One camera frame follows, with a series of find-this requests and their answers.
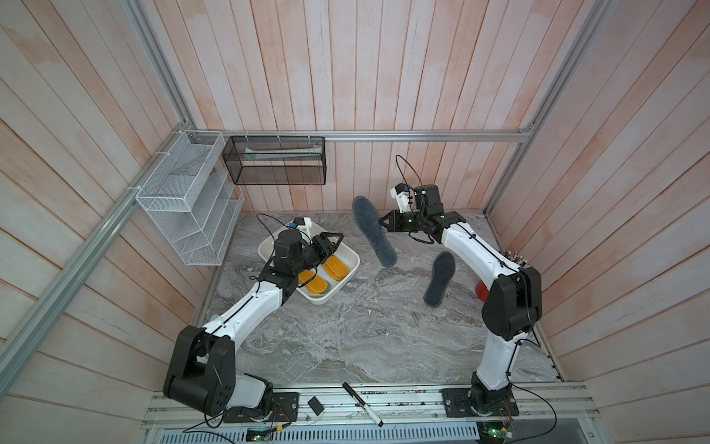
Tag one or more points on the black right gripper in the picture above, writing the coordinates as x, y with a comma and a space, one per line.
395, 221

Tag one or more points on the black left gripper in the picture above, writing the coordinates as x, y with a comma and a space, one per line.
328, 245

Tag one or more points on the dark grey insole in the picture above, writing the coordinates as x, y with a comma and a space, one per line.
367, 218
443, 270

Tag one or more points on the yellow insole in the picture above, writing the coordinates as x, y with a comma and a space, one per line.
336, 268
313, 283

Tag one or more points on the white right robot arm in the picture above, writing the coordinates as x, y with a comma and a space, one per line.
512, 292

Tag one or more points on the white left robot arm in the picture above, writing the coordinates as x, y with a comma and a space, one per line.
202, 371

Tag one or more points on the white plastic storage box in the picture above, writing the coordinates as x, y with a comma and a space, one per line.
333, 288

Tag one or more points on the small black box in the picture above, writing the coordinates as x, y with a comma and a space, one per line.
316, 406

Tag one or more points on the black mesh basket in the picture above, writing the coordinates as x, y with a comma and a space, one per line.
276, 160

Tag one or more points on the red pencil cup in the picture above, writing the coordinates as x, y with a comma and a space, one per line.
481, 291

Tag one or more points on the black marker pen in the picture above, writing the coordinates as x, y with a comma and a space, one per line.
361, 403

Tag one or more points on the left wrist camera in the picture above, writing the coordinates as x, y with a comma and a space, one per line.
302, 224

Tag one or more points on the white wire mesh shelf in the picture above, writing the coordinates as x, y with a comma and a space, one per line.
192, 199

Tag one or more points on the aluminium rail back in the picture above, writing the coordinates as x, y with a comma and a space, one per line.
403, 135

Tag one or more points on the aluminium rail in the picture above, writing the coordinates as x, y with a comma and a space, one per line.
403, 135
26, 338

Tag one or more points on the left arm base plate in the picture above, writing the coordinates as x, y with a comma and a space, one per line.
282, 407

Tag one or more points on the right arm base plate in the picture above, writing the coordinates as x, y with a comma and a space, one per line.
479, 401

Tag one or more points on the aluminium rail left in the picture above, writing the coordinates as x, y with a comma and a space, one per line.
26, 338

